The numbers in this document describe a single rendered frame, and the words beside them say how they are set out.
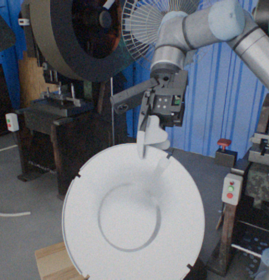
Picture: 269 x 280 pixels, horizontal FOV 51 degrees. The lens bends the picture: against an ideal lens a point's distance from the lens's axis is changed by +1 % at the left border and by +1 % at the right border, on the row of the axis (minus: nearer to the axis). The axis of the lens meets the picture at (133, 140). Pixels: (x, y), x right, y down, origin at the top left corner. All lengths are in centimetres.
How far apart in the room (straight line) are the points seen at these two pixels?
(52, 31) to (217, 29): 128
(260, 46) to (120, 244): 53
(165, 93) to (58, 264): 99
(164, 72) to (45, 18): 127
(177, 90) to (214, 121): 237
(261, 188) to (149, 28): 104
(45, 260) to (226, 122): 211
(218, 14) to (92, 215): 48
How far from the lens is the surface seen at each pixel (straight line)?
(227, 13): 63
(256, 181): 152
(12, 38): 377
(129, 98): 62
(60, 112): 229
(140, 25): 174
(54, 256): 142
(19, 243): 207
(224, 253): 174
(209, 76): 288
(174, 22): 70
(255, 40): 75
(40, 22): 186
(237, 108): 286
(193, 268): 180
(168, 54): 64
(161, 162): 56
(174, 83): 62
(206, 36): 65
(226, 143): 146
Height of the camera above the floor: 130
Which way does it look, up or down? 22 degrees down
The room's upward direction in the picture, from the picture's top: straight up
